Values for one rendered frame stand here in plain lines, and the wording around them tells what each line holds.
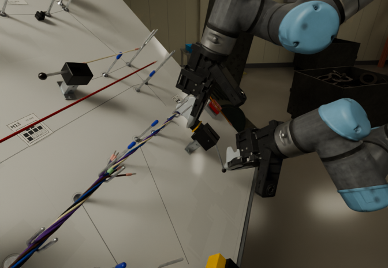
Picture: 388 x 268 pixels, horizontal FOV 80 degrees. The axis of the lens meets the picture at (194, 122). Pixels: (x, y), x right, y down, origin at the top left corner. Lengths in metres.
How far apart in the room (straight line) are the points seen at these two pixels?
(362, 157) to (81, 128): 0.52
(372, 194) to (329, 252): 1.46
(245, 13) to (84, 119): 0.39
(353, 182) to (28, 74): 0.62
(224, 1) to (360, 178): 0.40
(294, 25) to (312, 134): 0.19
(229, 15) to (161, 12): 5.31
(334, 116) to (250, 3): 0.26
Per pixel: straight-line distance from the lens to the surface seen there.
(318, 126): 0.46
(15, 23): 0.66
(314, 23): 0.41
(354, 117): 0.45
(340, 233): 2.08
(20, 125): 0.49
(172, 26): 5.82
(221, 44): 0.52
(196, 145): 0.66
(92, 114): 0.55
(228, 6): 0.51
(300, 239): 1.92
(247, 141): 0.57
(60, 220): 0.34
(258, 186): 0.56
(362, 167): 0.48
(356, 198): 0.49
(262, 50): 6.37
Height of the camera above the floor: 1.43
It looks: 27 degrees down
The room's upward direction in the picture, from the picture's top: straight up
